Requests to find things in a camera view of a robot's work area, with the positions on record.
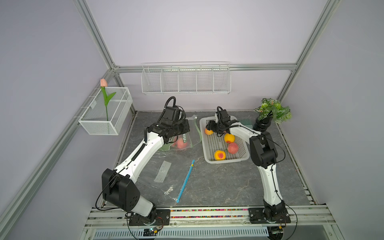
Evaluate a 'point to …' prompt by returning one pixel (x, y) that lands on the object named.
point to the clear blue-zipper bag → (168, 172)
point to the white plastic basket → (211, 143)
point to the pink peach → (180, 144)
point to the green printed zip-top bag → (187, 140)
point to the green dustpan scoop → (248, 122)
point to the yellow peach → (229, 138)
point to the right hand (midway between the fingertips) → (208, 126)
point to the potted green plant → (270, 109)
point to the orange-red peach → (208, 132)
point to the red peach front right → (233, 147)
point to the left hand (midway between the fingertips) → (189, 127)
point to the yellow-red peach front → (219, 155)
